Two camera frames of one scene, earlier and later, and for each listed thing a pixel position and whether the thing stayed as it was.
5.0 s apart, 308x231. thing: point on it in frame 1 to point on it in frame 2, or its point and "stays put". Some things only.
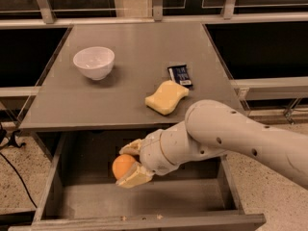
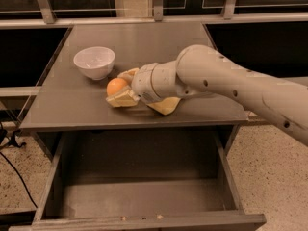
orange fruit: (121, 165) to (115, 86)
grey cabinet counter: (66, 100) stays put
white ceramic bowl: (95, 62) stays put
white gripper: (150, 154) to (143, 85)
